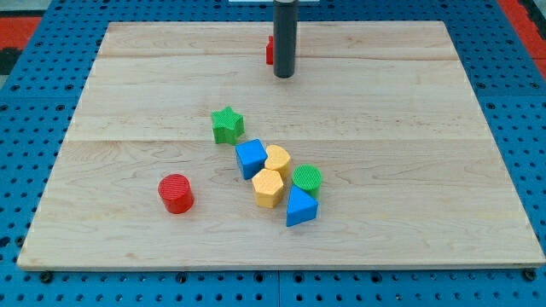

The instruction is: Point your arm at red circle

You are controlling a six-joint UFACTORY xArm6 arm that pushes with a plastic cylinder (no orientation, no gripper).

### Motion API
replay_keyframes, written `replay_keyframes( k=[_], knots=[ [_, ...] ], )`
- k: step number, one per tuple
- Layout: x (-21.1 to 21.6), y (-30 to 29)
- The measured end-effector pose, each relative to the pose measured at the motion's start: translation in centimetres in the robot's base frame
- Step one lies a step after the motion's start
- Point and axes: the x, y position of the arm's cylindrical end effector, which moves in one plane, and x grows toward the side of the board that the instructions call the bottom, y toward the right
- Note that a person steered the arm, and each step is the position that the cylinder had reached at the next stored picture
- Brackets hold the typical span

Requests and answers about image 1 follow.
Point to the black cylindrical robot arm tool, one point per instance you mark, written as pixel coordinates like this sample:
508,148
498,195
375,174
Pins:
285,21

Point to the yellow heart block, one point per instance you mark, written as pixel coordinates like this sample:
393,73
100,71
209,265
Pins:
278,159

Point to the blue cube block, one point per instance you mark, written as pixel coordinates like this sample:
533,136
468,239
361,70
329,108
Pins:
250,157

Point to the yellow hexagon block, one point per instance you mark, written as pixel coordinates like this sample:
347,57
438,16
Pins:
268,188

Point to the green cylinder block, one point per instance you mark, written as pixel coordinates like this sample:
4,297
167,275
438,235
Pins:
308,178

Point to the green star block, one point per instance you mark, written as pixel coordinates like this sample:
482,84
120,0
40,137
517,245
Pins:
227,126

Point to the blue triangle block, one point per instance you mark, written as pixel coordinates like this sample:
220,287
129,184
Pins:
301,207

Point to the red cylinder block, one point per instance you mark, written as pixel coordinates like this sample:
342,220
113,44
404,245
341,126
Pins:
176,193

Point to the red block behind tool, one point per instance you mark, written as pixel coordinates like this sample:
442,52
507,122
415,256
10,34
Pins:
269,51

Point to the wooden board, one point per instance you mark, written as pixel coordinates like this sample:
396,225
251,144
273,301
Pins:
411,176

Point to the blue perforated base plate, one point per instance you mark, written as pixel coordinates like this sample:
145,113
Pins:
38,100

